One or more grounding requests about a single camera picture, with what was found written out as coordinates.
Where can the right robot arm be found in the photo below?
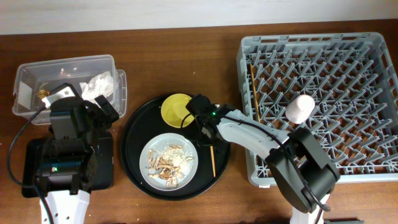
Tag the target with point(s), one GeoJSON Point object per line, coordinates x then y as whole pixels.
{"type": "Point", "coordinates": [302, 170]}

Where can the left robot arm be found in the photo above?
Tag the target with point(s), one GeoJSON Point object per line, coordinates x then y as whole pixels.
{"type": "Point", "coordinates": [60, 207]}

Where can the round black serving tray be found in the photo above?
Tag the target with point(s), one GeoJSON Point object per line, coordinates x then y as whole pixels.
{"type": "Point", "coordinates": [146, 123]}

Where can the clear plastic waste bin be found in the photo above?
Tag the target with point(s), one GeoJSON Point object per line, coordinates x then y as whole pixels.
{"type": "Point", "coordinates": [47, 75]}

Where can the grey plate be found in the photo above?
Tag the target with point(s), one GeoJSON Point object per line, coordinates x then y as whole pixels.
{"type": "Point", "coordinates": [157, 144]}

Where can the grey dishwasher rack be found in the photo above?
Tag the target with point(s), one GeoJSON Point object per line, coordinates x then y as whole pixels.
{"type": "Point", "coordinates": [353, 82]}

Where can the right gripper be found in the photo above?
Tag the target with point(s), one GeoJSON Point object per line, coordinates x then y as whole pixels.
{"type": "Point", "coordinates": [200, 139]}

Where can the brown food scrap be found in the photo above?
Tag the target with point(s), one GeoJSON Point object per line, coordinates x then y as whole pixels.
{"type": "Point", "coordinates": [43, 94]}

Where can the pink cup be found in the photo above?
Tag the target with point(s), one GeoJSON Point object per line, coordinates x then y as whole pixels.
{"type": "Point", "coordinates": [299, 110]}

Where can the food leftovers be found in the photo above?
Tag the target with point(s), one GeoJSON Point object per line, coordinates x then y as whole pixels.
{"type": "Point", "coordinates": [172, 165]}

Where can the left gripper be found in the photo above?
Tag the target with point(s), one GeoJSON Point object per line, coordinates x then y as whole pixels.
{"type": "Point", "coordinates": [104, 122]}

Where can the wooden chopstick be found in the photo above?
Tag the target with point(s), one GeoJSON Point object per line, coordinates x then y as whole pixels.
{"type": "Point", "coordinates": [255, 94]}
{"type": "Point", "coordinates": [213, 161]}

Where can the white napkin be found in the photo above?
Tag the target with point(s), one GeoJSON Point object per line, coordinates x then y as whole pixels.
{"type": "Point", "coordinates": [101, 84]}

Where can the yellow bowl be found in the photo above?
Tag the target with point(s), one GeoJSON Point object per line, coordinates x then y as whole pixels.
{"type": "Point", "coordinates": [174, 112]}

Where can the black rectangular tray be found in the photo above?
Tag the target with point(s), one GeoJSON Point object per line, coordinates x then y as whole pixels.
{"type": "Point", "coordinates": [72, 166]}

